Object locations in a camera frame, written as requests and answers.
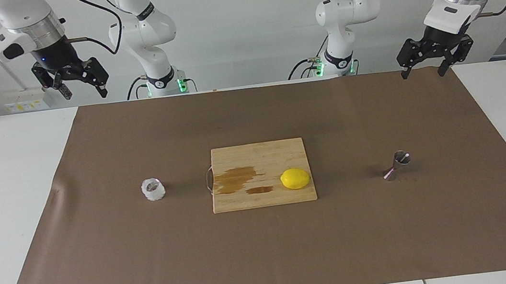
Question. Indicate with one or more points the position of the clear textured glass cup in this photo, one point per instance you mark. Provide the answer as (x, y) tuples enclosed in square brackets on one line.
[(153, 195)]

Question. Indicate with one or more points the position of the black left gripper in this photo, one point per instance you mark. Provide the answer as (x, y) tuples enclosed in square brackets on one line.
[(445, 37)]

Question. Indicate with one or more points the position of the steel double jigger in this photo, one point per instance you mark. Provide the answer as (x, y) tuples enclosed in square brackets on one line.
[(401, 158)]

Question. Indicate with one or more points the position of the wooden cutting board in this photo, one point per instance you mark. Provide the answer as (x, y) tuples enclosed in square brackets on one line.
[(259, 155)]

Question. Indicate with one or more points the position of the brown paper table mat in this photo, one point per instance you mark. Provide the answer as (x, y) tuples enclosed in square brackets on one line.
[(151, 260)]

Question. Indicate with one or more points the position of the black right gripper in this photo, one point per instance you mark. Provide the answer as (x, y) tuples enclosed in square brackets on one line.
[(57, 57)]

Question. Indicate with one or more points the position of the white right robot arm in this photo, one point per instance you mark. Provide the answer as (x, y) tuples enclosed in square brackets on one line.
[(147, 29)]

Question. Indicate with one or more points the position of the yellow lemon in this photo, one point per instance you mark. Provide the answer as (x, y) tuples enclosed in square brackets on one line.
[(295, 179)]

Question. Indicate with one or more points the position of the white wall socket panel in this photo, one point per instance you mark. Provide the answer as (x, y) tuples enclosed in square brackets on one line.
[(26, 100)]

